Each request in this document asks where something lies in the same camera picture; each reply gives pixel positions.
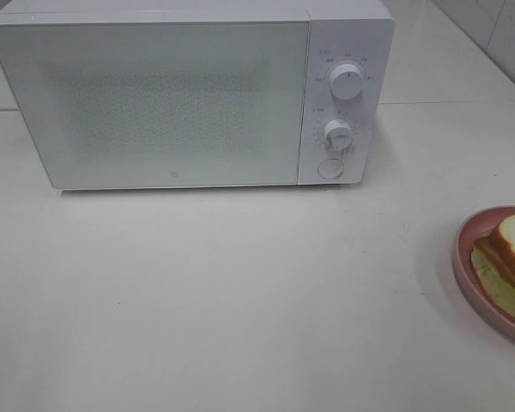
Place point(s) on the white microwave oven body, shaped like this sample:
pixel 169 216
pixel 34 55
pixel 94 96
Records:
pixel 338 31

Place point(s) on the round white door button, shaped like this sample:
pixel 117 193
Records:
pixel 330 169

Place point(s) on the upper white power knob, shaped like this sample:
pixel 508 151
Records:
pixel 346 80

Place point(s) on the white bread sandwich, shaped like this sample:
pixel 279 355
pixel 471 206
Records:
pixel 493 260

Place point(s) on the white microwave door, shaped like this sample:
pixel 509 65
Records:
pixel 160 105

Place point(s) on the lower white timer knob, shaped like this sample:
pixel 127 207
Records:
pixel 338 135

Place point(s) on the pink round plate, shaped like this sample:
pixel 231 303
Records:
pixel 477 225

